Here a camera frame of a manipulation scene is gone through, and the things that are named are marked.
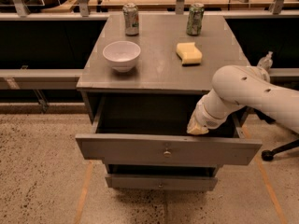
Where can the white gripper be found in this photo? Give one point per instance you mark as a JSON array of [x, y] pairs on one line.
[[207, 118]]

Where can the grey metal rail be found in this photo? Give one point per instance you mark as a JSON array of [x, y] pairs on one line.
[[39, 79]]

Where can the white bowl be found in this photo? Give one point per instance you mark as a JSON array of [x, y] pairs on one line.
[[122, 56]]

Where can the silver soda can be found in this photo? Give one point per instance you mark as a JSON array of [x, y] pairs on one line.
[[130, 13]]

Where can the grey bottom drawer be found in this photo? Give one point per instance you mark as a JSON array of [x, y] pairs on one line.
[[163, 182]]

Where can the clear sanitizer bottle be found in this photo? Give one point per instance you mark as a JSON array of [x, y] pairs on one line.
[[266, 61]]

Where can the grey drawer cabinet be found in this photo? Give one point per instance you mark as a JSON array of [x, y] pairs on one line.
[[160, 71]]

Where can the grey top drawer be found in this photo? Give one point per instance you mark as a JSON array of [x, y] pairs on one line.
[[141, 129]]

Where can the black chair base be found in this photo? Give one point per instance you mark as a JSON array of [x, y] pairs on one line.
[[268, 155]]

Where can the green soda can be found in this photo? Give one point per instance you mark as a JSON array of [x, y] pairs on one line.
[[194, 24]]

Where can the grey drawer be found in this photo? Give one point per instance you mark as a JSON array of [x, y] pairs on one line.
[[141, 129], [163, 182]]

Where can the yellow sponge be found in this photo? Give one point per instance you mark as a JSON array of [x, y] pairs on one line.
[[189, 53]]

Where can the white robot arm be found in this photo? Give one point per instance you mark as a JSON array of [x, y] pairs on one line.
[[234, 87]]

